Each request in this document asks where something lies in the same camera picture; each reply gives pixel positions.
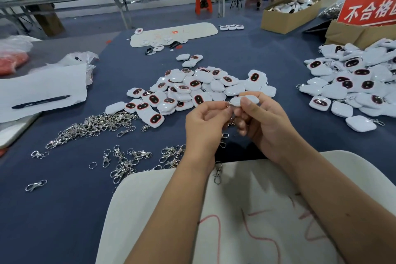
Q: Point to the person's right hand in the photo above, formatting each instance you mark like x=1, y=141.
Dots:
x=269, y=126

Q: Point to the person's left hand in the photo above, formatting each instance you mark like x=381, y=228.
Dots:
x=207, y=131

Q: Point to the white tag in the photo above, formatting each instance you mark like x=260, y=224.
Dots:
x=244, y=98

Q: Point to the person's right forearm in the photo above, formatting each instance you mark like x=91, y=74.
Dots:
x=340, y=208

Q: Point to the person's left forearm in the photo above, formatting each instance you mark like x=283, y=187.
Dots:
x=170, y=217

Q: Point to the white foam board red marks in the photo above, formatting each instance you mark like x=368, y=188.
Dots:
x=253, y=202

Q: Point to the long white foam board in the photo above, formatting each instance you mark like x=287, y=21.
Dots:
x=201, y=30

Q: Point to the small white plastic part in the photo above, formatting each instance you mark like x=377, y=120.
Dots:
x=224, y=27
x=240, y=27
x=232, y=27

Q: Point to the open cardboard box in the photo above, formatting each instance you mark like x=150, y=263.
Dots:
x=283, y=24

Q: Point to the flat brown cardboard box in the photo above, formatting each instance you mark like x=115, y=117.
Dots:
x=348, y=35

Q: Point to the red plastic stool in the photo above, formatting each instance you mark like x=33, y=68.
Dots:
x=204, y=6

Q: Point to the red sign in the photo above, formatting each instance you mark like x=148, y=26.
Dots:
x=370, y=9

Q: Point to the black pen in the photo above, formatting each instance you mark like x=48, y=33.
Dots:
x=40, y=102

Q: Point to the white paper sheet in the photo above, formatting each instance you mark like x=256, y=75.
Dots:
x=40, y=84

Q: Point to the orange bag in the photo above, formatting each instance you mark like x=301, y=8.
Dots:
x=11, y=62

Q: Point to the white plastic bag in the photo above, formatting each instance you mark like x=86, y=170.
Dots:
x=18, y=43

